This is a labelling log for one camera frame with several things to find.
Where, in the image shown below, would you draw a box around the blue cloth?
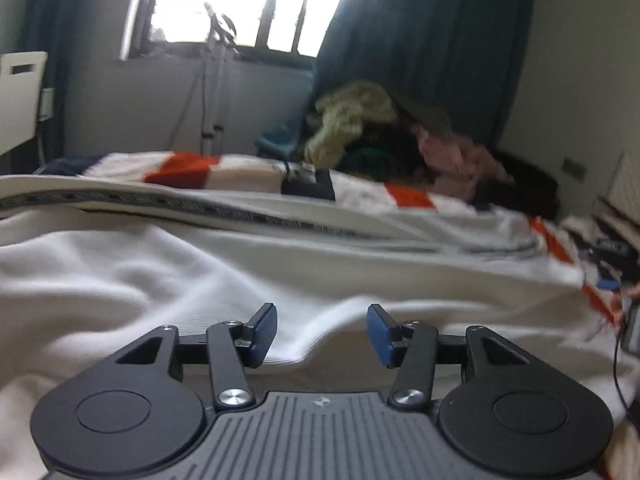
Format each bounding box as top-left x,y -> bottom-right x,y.
255,120 -> 311,161

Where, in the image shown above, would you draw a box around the green garment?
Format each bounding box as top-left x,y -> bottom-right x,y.
345,147 -> 401,173

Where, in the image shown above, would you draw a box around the garment steamer stand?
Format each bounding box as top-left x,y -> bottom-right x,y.
170,2 -> 241,156

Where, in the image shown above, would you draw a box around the pale ribbed panel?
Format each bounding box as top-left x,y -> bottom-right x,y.
607,152 -> 640,211

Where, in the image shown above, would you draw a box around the olive grey cloth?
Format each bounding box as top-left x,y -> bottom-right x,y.
395,95 -> 451,131

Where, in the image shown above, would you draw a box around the white sweatpants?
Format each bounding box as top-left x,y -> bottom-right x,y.
0,175 -> 633,480

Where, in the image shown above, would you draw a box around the pink clothes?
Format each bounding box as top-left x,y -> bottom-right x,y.
412,127 -> 516,201

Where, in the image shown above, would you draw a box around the grey-blue curtain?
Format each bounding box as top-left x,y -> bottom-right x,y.
27,0 -> 151,68

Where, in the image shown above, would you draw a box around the black cable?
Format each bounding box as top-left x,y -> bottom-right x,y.
612,330 -> 636,411

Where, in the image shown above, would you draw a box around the teal curtain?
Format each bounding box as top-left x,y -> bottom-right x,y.
315,0 -> 538,161

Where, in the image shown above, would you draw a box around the striped blanket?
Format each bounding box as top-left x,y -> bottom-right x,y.
35,151 -> 640,480

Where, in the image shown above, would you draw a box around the white chair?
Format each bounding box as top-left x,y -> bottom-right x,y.
0,51 -> 49,157

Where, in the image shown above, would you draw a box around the yellow-green knitted blanket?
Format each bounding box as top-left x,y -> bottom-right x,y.
305,81 -> 398,166

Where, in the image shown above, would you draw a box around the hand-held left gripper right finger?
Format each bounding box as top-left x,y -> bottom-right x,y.
366,304 -> 541,408

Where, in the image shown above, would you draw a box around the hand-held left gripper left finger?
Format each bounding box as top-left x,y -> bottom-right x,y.
102,302 -> 278,409

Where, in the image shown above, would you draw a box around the dark brown garment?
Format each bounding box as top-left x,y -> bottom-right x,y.
360,125 -> 426,181

